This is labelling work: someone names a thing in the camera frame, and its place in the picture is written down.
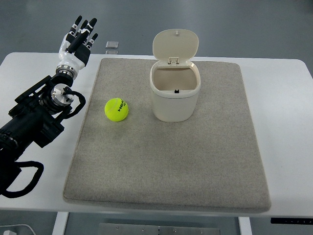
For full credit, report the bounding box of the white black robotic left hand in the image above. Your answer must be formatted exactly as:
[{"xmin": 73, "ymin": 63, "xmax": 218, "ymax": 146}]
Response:
[{"xmin": 59, "ymin": 16, "xmax": 98, "ymax": 71}]

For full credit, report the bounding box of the yellow tennis ball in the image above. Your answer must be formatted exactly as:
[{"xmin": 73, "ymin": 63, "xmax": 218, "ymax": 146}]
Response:
[{"xmin": 104, "ymin": 98, "xmax": 129, "ymax": 122}]

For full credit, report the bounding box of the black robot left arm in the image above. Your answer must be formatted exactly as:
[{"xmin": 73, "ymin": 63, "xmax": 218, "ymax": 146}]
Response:
[{"xmin": 0, "ymin": 65, "xmax": 86, "ymax": 198}]

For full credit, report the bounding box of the beige lidded bin box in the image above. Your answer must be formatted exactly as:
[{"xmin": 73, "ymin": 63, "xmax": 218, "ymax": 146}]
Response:
[{"xmin": 150, "ymin": 29, "xmax": 201, "ymax": 122}]

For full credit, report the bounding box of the small clear plastic square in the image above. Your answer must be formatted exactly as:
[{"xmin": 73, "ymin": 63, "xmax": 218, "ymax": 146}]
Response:
[{"xmin": 105, "ymin": 41, "xmax": 119, "ymax": 49}]

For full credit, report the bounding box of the white table leg left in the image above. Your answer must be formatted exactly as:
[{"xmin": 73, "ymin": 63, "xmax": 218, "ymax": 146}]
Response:
[{"xmin": 52, "ymin": 212, "xmax": 69, "ymax": 235}]

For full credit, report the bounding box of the white table leg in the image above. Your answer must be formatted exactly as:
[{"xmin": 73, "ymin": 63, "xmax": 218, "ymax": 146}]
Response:
[
  {"xmin": 52, "ymin": 212, "xmax": 69, "ymax": 235},
  {"xmin": 238, "ymin": 217, "xmax": 252, "ymax": 235}
]

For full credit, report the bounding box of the grey felt mat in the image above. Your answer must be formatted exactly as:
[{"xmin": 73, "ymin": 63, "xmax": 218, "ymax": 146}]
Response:
[{"xmin": 63, "ymin": 58, "xmax": 271, "ymax": 213}]

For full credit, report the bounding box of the white device on floor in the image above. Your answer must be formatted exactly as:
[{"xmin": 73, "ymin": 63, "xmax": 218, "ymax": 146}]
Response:
[{"xmin": 0, "ymin": 224, "xmax": 36, "ymax": 235}]

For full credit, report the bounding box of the white table leg right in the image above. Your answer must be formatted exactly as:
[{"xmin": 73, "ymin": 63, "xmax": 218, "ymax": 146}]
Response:
[{"xmin": 238, "ymin": 217, "xmax": 252, "ymax": 235}]

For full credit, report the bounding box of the black table control panel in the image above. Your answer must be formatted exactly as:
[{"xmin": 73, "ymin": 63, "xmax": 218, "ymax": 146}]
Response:
[{"xmin": 270, "ymin": 217, "xmax": 313, "ymax": 225}]

